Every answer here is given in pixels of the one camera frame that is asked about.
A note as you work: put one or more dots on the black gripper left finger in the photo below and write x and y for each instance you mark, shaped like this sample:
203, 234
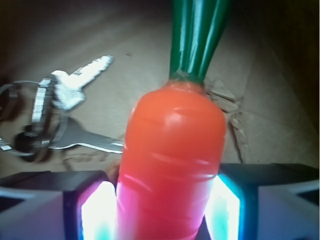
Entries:
68, 205

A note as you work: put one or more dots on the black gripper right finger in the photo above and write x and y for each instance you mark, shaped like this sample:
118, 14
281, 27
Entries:
275, 201

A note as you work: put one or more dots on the orange plastic toy carrot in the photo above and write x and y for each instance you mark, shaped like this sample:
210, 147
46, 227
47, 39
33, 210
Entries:
175, 136

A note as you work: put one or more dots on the silver key pointing up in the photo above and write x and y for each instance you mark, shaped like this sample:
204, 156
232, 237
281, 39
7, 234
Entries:
69, 87

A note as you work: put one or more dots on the brown paper bag bin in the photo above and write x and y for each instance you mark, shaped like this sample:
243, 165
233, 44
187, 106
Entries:
40, 36

